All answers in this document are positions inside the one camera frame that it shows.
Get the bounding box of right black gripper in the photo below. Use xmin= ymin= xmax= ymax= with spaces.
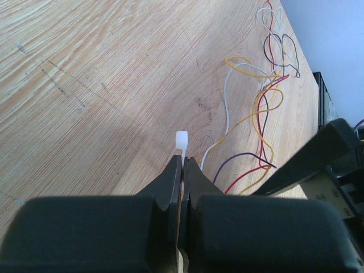
xmin=253 ymin=118 xmax=363 ymax=228

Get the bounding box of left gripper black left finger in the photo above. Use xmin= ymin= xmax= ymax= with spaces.
xmin=1 ymin=155 xmax=182 ymax=272

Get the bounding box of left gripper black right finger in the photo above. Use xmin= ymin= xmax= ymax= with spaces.
xmin=184 ymin=158 xmax=359 ymax=272

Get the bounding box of red wire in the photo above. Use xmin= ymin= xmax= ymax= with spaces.
xmin=223 ymin=0 xmax=291 ymax=195

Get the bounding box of dark purple wire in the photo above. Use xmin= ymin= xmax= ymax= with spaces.
xmin=211 ymin=33 xmax=301 ymax=185

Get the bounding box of white zip tie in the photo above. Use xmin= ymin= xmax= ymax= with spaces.
xmin=175 ymin=131 xmax=188 ymax=166

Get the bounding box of black aluminium frame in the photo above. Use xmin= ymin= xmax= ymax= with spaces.
xmin=313 ymin=72 xmax=339 ymax=130

